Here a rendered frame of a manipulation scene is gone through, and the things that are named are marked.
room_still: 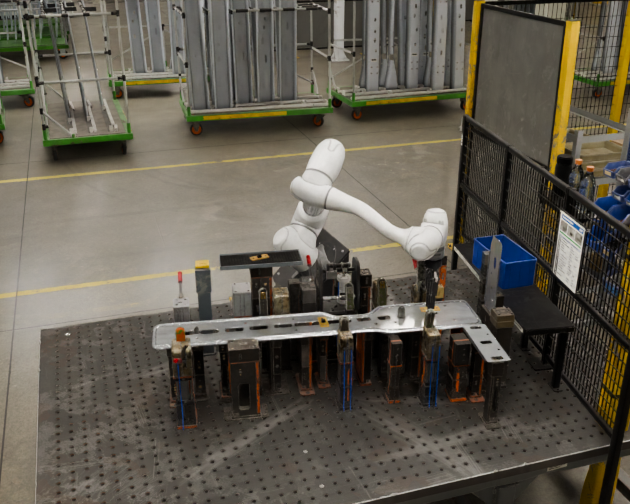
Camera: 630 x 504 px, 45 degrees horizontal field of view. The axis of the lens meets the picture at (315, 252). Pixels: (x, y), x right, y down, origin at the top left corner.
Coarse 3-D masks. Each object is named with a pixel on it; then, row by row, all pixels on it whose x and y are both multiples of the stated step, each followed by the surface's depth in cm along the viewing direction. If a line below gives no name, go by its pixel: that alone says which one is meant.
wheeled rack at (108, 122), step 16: (32, 0) 947; (80, 0) 937; (32, 16) 788; (48, 16) 794; (64, 16) 800; (32, 32) 963; (32, 48) 801; (64, 80) 825; (80, 80) 830; (96, 80) 836; (112, 80) 1017; (48, 112) 958; (64, 112) 958; (80, 112) 958; (96, 112) 958; (112, 112) 958; (128, 112) 861; (48, 128) 890; (64, 128) 844; (80, 128) 886; (96, 128) 886; (112, 128) 874; (128, 128) 867; (48, 144) 844; (64, 144) 849
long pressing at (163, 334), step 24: (312, 312) 326; (384, 312) 326; (408, 312) 326; (456, 312) 326; (168, 336) 308; (192, 336) 308; (216, 336) 308; (240, 336) 308; (264, 336) 308; (288, 336) 309; (312, 336) 310
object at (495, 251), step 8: (496, 240) 315; (496, 248) 316; (488, 256) 324; (496, 256) 316; (488, 264) 325; (496, 264) 317; (488, 272) 326; (496, 272) 317; (488, 280) 327; (496, 280) 318; (488, 288) 328; (496, 288) 317; (488, 296) 328; (496, 296) 319; (488, 304) 329
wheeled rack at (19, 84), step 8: (0, 0) 1062; (8, 0) 1065; (16, 0) 1042; (0, 32) 1132; (8, 32) 1136; (16, 32) 1139; (24, 40) 1064; (24, 48) 1069; (0, 56) 1142; (24, 56) 1157; (8, 80) 1128; (16, 80) 1130; (24, 80) 1134; (0, 88) 1084; (8, 88) 1088; (16, 88) 1091; (24, 88) 1093; (32, 88) 1092; (24, 96) 1098; (32, 104) 1103
